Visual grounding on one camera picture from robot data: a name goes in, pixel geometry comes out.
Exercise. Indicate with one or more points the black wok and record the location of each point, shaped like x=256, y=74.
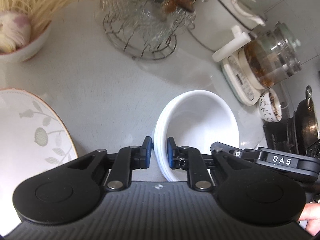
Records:
x=303, y=128

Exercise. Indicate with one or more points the bowl with noodles and garlic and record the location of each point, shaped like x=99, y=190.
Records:
x=25, y=27

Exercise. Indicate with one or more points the bowl with tea leaves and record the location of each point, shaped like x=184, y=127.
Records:
x=270, y=107

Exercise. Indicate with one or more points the black induction cooktop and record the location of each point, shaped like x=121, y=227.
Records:
x=282, y=136

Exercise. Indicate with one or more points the wire rack with glass cups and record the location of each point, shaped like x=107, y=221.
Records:
x=146, y=29

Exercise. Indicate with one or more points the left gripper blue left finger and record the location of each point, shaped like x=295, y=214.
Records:
x=122, y=164

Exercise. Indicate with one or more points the person's right hand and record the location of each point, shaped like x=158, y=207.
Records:
x=311, y=213

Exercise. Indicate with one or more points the white electric cooking pot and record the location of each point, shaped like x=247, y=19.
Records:
x=223, y=26

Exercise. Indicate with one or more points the white plate orange rim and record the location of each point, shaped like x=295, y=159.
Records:
x=33, y=140

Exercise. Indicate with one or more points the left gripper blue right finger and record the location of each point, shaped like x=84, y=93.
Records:
x=189, y=159

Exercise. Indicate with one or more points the white ceramic bowl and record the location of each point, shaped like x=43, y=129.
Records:
x=197, y=118

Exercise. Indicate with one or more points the glass health kettle with base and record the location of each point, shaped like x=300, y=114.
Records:
x=262, y=63

